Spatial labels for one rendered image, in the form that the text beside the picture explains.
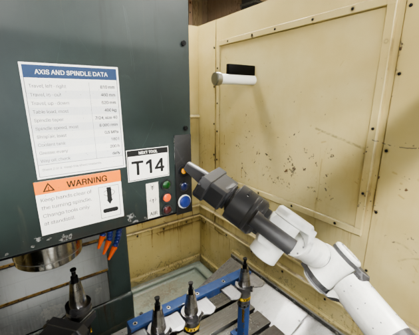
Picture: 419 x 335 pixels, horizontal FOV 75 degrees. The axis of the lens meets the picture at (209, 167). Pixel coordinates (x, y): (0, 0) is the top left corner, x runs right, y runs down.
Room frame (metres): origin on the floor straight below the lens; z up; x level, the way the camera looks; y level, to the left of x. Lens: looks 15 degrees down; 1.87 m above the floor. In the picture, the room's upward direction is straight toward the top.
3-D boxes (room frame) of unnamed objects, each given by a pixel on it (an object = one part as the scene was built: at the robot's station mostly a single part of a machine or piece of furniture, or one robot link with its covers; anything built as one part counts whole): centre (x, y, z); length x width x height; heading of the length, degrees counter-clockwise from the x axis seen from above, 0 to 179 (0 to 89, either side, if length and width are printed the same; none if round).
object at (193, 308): (0.70, 0.06, 1.26); 0.04 x 0.04 x 0.07
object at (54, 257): (0.64, 0.42, 1.52); 0.16 x 0.16 x 0.12
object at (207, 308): (0.74, 0.01, 1.21); 0.07 x 0.05 x 0.01; 35
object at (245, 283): (0.83, -0.12, 1.26); 0.04 x 0.04 x 0.07
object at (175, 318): (0.67, 0.10, 1.21); 0.07 x 0.05 x 0.01; 35
